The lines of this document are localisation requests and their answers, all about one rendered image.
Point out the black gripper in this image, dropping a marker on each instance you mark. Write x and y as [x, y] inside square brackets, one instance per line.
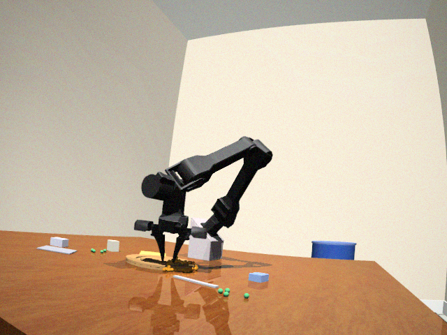
[197, 232]

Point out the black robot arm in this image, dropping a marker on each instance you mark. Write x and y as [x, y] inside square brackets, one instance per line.
[196, 171]

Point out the white rectangular sheet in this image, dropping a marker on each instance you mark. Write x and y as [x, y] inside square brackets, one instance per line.
[56, 249]

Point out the tan round board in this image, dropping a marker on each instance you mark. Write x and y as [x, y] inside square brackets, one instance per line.
[154, 262]

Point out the light blue flat block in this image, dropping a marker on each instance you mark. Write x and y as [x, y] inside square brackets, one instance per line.
[258, 277]

